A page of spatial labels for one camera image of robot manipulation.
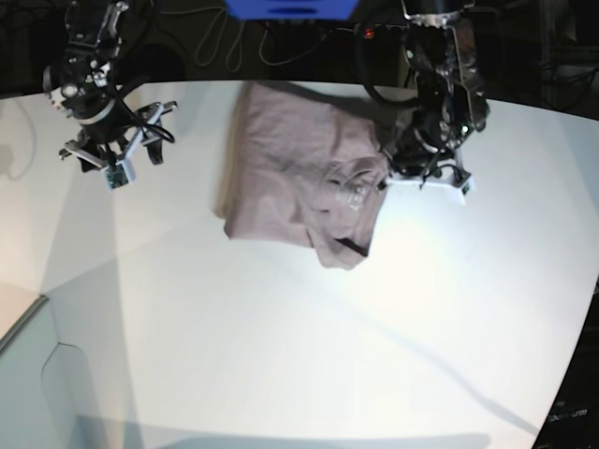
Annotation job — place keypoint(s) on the white cardboard box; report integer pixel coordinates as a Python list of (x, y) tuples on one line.
[(45, 386)]

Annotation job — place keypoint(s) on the blue plastic bin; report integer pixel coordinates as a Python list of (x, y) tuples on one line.
[(274, 10)]

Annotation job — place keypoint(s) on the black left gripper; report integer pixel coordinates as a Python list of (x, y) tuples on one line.
[(425, 149)]

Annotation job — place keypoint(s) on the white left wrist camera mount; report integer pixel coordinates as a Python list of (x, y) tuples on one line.
[(454, 193)]

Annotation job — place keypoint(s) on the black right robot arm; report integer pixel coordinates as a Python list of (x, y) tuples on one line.
[(82, 86)]

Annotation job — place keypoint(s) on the mauve grey t-shirt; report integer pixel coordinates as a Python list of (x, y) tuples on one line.
[(304, 169)]

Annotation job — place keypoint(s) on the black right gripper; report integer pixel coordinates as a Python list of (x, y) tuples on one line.
[(106, 130)]

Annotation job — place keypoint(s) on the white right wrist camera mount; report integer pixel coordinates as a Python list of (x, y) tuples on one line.
[(116, 168)]

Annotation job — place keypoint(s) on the black power strip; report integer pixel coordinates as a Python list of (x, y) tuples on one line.
[(379, 33)]

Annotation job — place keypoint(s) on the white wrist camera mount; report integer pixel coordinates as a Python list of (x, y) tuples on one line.
[(454, 193), (116, 168)]

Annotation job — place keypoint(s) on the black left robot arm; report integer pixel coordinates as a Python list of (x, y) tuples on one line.
[(450, 105)]

